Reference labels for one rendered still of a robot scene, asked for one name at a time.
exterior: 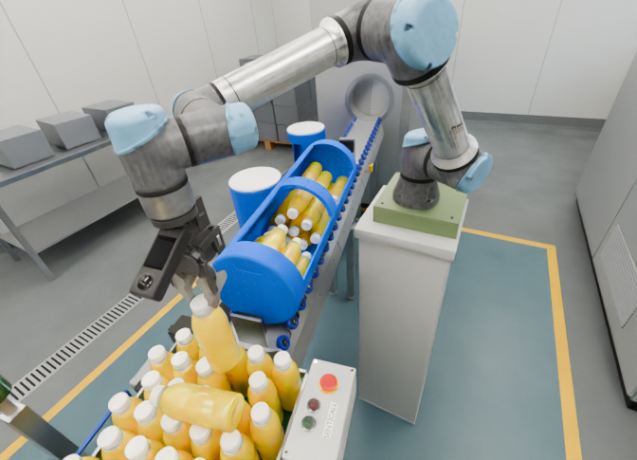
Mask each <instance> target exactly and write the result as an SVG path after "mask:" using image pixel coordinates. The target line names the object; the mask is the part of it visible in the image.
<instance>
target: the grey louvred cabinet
mask: <svg viewBox="0 0 637 460"><path fill-rule="evenodd" d="M575 193H576V197H577V198H576V200H575V201H576V205H577V208H578V212H579V216H580V220H581V224H582V228H583V231H584V235H585V239H586V243H587V248H588V252H589V255H590V259H591V266H592V270H593V274H594V278H595V281H596V285H597V289H598V293H599V297H600V301H601V304H602V308H603V312H604V316H605V320H606V324H607V328H608V332H609V336H610V343H611V347H612V351H613V355H614V358H615V362H616V366H617V370H618V374H619V378H620V381H621V385H622V389H623V393H624V397H625V401H626V404H627V408H628V409H631V410H633V411H636V412H637V51H636V53H635V55H634V58H633V60H632V62H631V64H630V67H629V69H628V73H627V75H626V77H625V78H624V81H623V83H622V85H621V87H620V90H619V92H618V94H617V96H616V99H615V101H614V103H613V105H612V108H611V109H610V112H609V115H608V117H607V119H606V122H605V124H604V126H603V128H602V131H601V133H600V135H599V137H598V140H597V141H596V143H595V145H594V148H593V150H592V152H591V156H590V158H589V160H588V162H587V165H586V167H585V169H584V172H583V174H582V176H581V177H580V180H579V182H578V184H577V186H576V189H575Z"/></svg>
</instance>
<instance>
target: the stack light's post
mask: <svg viewBox="0 0 637 460"><path fill-rule="evenodd" d="M13 403H14V404H15V405H16V406H18V410H17V412H16V413H15V414H13V415H11V416H5V415H4V414H1V415H0V420H1V421H2V422H4V423H5V424H6V425H8V426H9V427H11V428H12V429H13V430H15V431H16V432H18V433H20V434H21V435H22V436H23V437H24V438H26V439H27V440H28V441H30V442H31V443H33V444H34V445H36V446H37V447H38V448H40V449H41V450H43V451H44V452H46V453H47V454H49V455H50V456H52V457H53V458H54V459H56V460H63V459H64V458H65V457H66V456H68V455H70V454H75V453H76V452H77V450H78V449H79V447H78V446H77V445H76V444H74V443H73V442H72V441H71V440H69V439H68V438H67V437H66V436H65V435H63V434H62V433H61V432H59V431H58V430H57V429H56V428H54V427H53V426H52V425H51V424H49V423H48V422H47V421H46V420H44V419H43V418H42V417H41V416H39V415H38V414H37V413H36V412H34V411H33V410H32V409H31V408H29V406H28V405H26V404H23V403H21V402H18V401H14V402H13Z"/></svg>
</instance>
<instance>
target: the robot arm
mask: <svg viewBox="0 0 637 460"><path fill-rule="evenodd" d="M458 31H459V18H458V13H457V10H456V8H455V6H454V4H453V2H452V1H451V0H358V1H356V2H354V3H352V4H351V5H349V6H347V7H345V8H344V9H341V10H339V11H337V12H335V13H334V14H332V15H330V16H328V17H326V18H324V19H322V20H321V22H320V24H319V28H317V29H315V30H313V31H311V32H309V33H307V34H305V35H303V36H301V37H300V38H298V39H296V40H294V41H292V42H290V43H288V44H286V45H284V46H281V47H279V48H277V49H275V50H273V51H271V52H269V53H267V54H265V55H264V56H262V57H260V58H258V59H256V60H254V61H252V62H250V63H248V64H245V65H243V66H241V67H239V68H237V69H235V70H233V71H231V72H230V73H228V74H227V75H225V76H223V77H221V78H219V79H217V80H215V81H213V82H211V83H207V84H205V85H203V86H201V87H199V88H197V89H186V90H182V91H180V92H178V93H177V94H176V95H175V96H174V97H173V100H172V104H171V111H172V116H170V117H168V115H167V114H165V112H164V109H163V108H162V107H161V106H160V105H157V104H151V103H147V104H141V105H133V106H128V107H124V108H121V109H119V110H116V111H114V112H112V113H110V114H109V115H108V116H107V117H106V119H105V122H104V125H105V128H106V130H107V133H108V135H109V138H110V139H111V141H112V144H113V146H114V151H115V154H116V155H117V156H118V158H119V160H120V162H121V164H122V166H123V168H124V170H125V172H126V174H127V175H128V177H129V180H130V182H131V184H132V186H133V188H134V190H135V192H136V195H137V198H138V200H139V202H140V204H141V206H142V208H143V210H144V211H145V213H146V215H147V216H148V217H149V219H150V221H151V223H152V225H153V226H154V227H155V228H158V229H159V231H158V233H157V235H156V237H155V239H154V241H153V243H152V245H151V247H150V249H149V251H148V253H147V255H146V257H145V259H144V261H143V263H142V265H141V267H140V269H139V271H138V273H137V275H136V277H135V279H134V281H133V283H132V285H131V287H130V289H129V292H130V293H131V294H133V295H136V296H138V297H141V298H145V299H148V300H152V301H156V302H161V301H162V300H163V298H164V296H165V294H166V291H167V289H168V287H169V285H170V284H172V285H173V287H175V288H176V290H177V291H178V292H179V293H180V294H181V295H182V296H183V297H184V298H185V299H186V300H187V301H188V302H189V303H190V302H191V300H192V299H193V298H194V297H195V295H194V294H193V292H192V285H193V283H194V281H195V279H196V278H197V276H198V277H199V278H198V279H197V280H196V281H195V283H196V285H197V287H199V288H200V289H201V290H202V292H203V294H204V298H205V299H206V300H207V302H208V306H210V307H213V308H217V307H218V306H219V303H220V292H221V290H222V288H223V286H224V283H225V281H226V279H227V273H226V272H225V271H224V270H220V271H218V272H216V271H215V270H214V268H213V267H212V266H210V265H209V264H208V262H210V261H211V260H212V259H213V257H214V256H215V255H216V253H218V255H220V254H221V253H222V251H223V250H224V249H225V248H226V245H225V242H224V239H223V236H222V232H221V230H220V227H219V225H213V224H211V223H210V221H209V217H208V214H207V211H206V208H205V205H204V202H203V200H202V197H201V195H194V194H193V191H192V188H191V183H190V181H189V179H188V176H187V173H186V170H185V169H188V168H190V167H194V166H198V165H202V164H205V163H209V162H212V161H215V160H218V159H222V158H225V157H229V156H235V155H236V156H238V155H239V154H241V153H243V152H246V151H248V150H251V149H254V148H255V147H256V146H257V144H258V140H259V134H258V128H257V124H256V120H255V119H254V116H253V114H252V112H251V111H252V110H254V109H256V108H258V107H260V106H261V105H263V104H265V103H267V102H269V101H271V100H273V99H275V98H277V97H279V96H280V95H281V94H283V93H285V92H287V91H289V90H291V89H292V88H294V87H296V86H298V85H300V84H302V83H304V82H306V81H308V80H310V79H312V78H313V77H315V76H317V75H318V74H320V73H322V72H323V71H325V70H327V69H329V68H331V67H333V66H335V67H343V66H345V65H347V64H350V63H353V62H358V61H372V62H377V63H383V64H385V65H386V66H387V68H388V70H389V71H390V73H391V77H392V79H393V81H394V82H395V83H396V84H397V85H399V86H403V87H406V89H407V91H408V93H409V97H410V99H411V101H412V104H413V106H414V108H415V110H416V113H417V115H418V117H419V119H420V121H421V123H422V125H423V127H424V128H422V129H416V130H412V131H410V132H408V133H406V135H405V137H404V143H403V145H402V147H403V152H402V160H401V170H400V176H399V178H398V180H397V183H396V185H395V187H394V189H393V192H392V199H393V201H394V202H395V203H396V204H398V205H399V206H401V207H403V208H406V209H410V210H418V211H420V210H428V209H431V208H433V207H435V206H436V205H437V204H438V203H439V199H440V192H439V186H438V182H440V183H442V184H445V185H447V186H448V187H450V188H452V189H454V190H456V191H457V192H461V193H473V192H475V191H476V190H477V189H478V188H479V187H480V186H481V185H482V184H483V182H484V181H485V180H486V178H487V177H488V175H489V173H490V171H491V168H492V165H493V157H492V156H491V155H489V154H488V153H486V152H485V153H484V152H482V151H480V149H479V145H478V142H477V140H476V139H475V138H474V137H473V136H471V135H469V134H468V133H467V131H466V128H465V125H464V120H463V116H462V113H461V110H460V107H459V104H458V101H457V98H456V95H455V91H454V88H453V85H452V82H451V79H450V76H449V73H448V70H447V67H446V65H447V64H448V62H449V60H450V57H451V53H452V52H453V50H454V47H455V45H456V43H457V39H458V37H456V32H458ZM218 234H219V235H220V238H221V241H222V245H221V246H220V245H219V242H218V239H217V235H218Z"/></svg>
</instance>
